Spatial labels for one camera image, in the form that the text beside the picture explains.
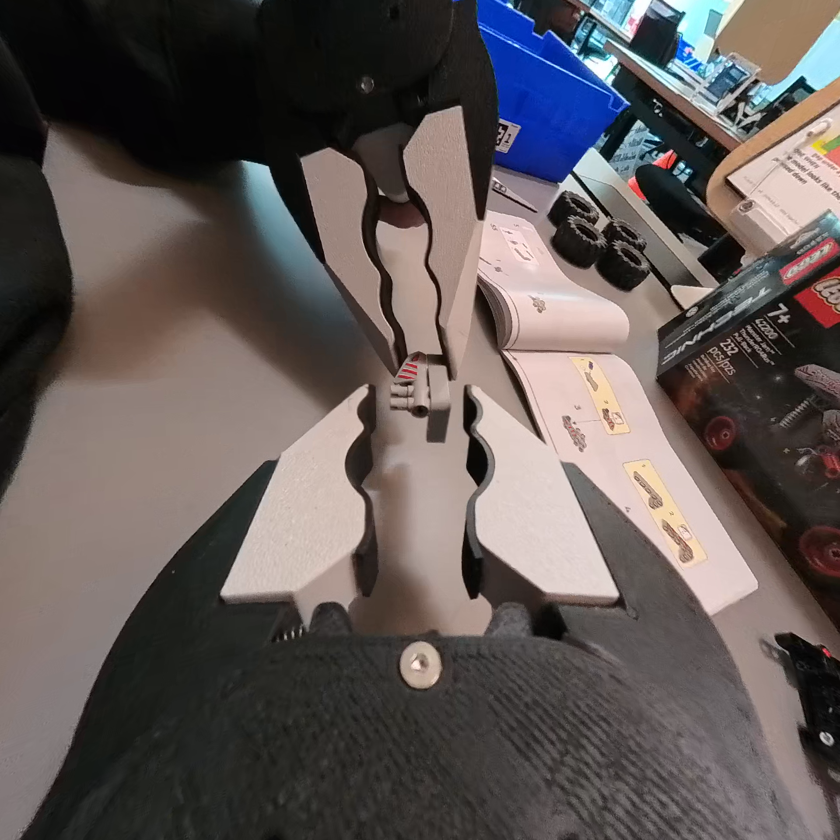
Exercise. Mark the grey desk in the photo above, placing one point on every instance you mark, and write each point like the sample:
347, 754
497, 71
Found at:
164, 328

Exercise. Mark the person's left forearm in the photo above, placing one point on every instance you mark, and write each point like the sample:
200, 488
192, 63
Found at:
131, 65

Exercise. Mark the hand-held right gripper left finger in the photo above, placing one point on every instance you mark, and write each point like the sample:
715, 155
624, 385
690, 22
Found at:
295, 525

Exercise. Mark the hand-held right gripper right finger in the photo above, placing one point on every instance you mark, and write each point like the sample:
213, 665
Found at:
544, 525

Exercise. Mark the open instruction booklet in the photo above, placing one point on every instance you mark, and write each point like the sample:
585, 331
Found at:
577, 315

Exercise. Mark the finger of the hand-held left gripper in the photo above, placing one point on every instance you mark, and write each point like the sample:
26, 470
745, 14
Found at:
453, 197
341, 229

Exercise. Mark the black toy set box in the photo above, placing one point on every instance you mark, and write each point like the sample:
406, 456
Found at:
741, 367

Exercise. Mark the grey angled brick beam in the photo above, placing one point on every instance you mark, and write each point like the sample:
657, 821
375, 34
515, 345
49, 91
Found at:
438, 407

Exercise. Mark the small grey tool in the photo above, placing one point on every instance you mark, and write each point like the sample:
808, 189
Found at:
512, 193

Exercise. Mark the blue bin with tag label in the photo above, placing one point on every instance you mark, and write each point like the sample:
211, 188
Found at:
544, 98

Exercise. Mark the cardboard sign board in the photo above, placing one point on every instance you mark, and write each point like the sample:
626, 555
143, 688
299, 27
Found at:
787, 177

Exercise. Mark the black office chair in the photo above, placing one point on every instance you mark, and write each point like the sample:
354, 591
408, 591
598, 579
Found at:
663, 187

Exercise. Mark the black brick chassis model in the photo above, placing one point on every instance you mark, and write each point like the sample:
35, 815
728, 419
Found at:
814, 669

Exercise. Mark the black toy tyre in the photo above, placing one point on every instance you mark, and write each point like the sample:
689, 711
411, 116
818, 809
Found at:
625, 233
623, 266
574, 208
579, 244

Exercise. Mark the wooden background table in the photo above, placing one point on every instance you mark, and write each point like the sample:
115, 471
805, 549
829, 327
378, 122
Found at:
669, 98

